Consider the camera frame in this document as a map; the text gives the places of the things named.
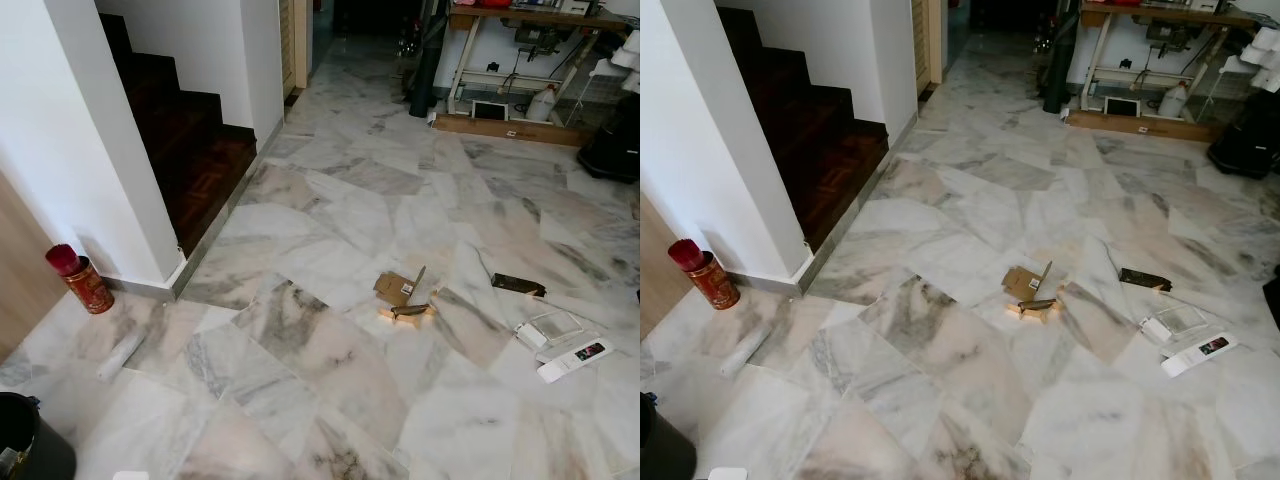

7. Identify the beige louvered door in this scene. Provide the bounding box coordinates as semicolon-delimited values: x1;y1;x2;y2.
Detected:
910;0;944;91
280;0;311;96

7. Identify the wooden workbench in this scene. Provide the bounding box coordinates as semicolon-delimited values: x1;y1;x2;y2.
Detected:
445;0;641;126
1075;0;1280;121

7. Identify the long cardboard box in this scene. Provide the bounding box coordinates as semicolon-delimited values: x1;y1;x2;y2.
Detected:
432;113;593;149
1064;108;1223;143

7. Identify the red tin canister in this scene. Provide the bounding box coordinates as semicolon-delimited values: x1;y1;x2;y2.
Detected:
45;244;115;315
668;238;742;311

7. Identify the white plastic jug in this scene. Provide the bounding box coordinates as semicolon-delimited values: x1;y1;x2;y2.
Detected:
527;84;559;123
1158;80;1191;119

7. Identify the white paper packet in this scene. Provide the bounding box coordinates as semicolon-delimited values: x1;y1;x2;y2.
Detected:
536;338;615;385
1161;333;1238;379

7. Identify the brown cardboard piece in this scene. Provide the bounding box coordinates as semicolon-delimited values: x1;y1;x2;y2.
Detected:
1002;262;1054;303
373;266;429;309

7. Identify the clear plastic packaging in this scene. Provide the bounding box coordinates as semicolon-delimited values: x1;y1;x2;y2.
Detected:
514;310;586;351
1140;305;1209;346

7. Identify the black bucket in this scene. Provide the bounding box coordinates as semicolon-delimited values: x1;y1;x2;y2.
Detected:
0;392;77;480
640;392;698;480

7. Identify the white paper roll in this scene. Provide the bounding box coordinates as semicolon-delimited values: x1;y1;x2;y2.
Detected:
720;322;773;379
97;333;148;382

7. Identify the dark flat wrapper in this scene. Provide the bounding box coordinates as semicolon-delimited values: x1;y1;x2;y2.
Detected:
1119;267;1173;292
491;273;548;298

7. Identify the dark wooden staircase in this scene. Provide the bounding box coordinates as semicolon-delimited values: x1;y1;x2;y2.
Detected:
98;12;259;257
715;8;889;253

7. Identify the dark rolled mat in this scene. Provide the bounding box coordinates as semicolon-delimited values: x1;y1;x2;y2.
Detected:
1042;0;1081;114
408;0;451;119

